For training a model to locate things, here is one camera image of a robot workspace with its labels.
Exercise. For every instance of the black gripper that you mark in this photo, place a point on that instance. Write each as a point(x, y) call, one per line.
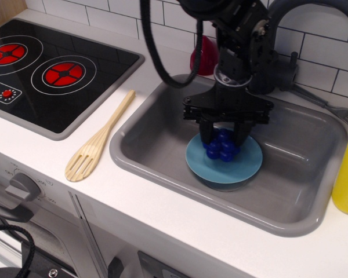
point(227, 101)

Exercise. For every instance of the blue toy blueberry cluster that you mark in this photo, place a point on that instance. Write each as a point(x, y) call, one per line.
point(221, 146)

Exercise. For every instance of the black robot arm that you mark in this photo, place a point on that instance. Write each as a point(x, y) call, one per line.
point(244, 52)

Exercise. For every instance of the light blue plate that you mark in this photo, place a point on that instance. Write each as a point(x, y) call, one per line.
point(224, 176)

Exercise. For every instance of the grey sink basin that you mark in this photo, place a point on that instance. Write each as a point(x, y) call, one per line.
point(280, 180)

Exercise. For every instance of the dark red cup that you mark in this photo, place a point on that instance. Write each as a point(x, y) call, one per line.
point(209, 57)

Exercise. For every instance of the dark grey faucet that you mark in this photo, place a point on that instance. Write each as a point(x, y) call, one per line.
point(274, 72)

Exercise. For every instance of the grey metal fork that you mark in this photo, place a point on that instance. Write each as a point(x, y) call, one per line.
point(339, 112)

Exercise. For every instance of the wooden slotted spatula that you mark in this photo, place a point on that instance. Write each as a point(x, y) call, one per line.
point(85, 160)

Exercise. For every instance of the black toy stove top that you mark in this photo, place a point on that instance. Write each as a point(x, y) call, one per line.
point(51, 81)

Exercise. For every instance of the white toy oven front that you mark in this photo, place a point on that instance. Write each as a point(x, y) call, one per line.
point(65, 244)

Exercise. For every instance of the grey oven knob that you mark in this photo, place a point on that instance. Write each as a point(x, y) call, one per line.
point(23, 188)

